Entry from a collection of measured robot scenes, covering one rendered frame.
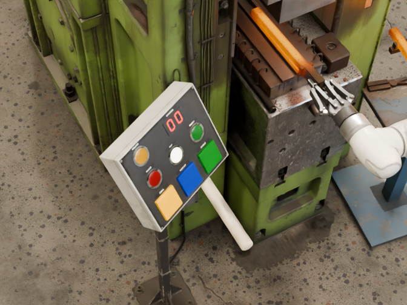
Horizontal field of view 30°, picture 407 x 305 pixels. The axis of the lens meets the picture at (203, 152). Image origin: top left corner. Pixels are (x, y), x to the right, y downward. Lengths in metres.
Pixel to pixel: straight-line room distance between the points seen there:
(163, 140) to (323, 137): 0.85
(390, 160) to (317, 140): 0.58
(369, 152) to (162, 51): 0.69
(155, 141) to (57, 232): 1.31
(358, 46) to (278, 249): 0.93
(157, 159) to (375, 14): 1.09
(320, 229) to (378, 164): 1.10
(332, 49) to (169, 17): 0.66
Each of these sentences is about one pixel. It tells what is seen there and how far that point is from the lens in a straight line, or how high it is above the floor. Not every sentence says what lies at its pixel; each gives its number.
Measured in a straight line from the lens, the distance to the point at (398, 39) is 2.77.
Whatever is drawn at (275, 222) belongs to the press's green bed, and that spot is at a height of 0.13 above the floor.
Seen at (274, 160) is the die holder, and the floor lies 0.63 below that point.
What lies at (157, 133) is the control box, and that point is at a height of 1.17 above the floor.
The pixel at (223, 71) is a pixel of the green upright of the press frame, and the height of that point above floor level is 0.97.
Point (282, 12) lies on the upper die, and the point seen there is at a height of 1.32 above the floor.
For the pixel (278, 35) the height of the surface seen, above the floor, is 1.02.
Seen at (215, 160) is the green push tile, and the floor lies 0.99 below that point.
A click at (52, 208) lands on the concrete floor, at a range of 3.40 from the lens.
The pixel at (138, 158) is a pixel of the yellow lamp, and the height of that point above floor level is 1.17.
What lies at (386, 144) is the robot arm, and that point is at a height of 1.06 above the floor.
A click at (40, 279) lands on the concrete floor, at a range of 3.24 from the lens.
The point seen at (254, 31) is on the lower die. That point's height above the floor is 0.99.
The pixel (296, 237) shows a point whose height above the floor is 0.00.
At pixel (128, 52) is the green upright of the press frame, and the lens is 2.82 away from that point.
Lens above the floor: 2.87
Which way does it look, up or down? 55 degrees down
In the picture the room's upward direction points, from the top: 1 degrees clockwise
